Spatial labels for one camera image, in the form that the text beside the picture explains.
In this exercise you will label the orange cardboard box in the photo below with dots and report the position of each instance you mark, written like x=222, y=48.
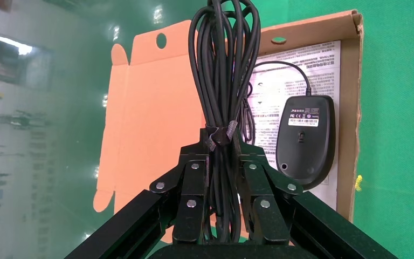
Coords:
x=150, y=107

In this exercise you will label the white printed instruction sheet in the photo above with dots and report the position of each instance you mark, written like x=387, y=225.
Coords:
x=321, y=71

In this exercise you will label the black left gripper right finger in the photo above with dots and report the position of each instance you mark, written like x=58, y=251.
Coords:
x=260, y=186

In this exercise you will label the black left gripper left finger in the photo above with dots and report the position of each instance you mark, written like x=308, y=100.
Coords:
x=192, y=178

